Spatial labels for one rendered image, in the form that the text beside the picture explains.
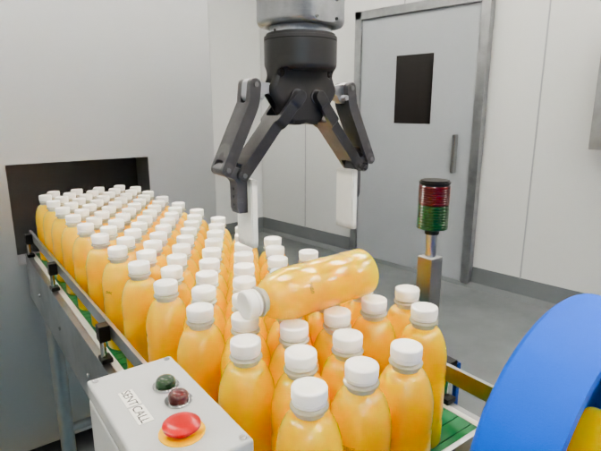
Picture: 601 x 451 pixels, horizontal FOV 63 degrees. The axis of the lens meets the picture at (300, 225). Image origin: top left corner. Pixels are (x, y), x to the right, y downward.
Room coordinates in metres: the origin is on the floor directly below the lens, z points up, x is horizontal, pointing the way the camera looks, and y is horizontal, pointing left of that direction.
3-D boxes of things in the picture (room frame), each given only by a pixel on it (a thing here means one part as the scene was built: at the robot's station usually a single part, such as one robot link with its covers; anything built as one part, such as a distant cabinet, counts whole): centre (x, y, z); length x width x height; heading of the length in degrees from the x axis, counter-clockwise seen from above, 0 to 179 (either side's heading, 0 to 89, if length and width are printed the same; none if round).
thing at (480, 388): (1.29, 0.15, 0.96); 1.60 x 0.01 x 0.03; 37
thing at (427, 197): (0.98, -0.27, 1.23); 0.06 x 0.06 x 0.04
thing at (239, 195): (0.48, 0.07, 1.32); 0.03 x 0.01 x 0.05; 127
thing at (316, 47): (0.53, 0.00, 1.43); 0.08 x 0.07 x 0.09; 127
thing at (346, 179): (0.57, -0.05, 1.30); 0.03 x 0.01 x 0.07; 37
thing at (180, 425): (0.41, 0.11, 1.11); 0.04 x 0.04 x 0.01
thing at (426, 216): (0.98, -0.27, 1.18); 0.06 x 0.06 x 0.05
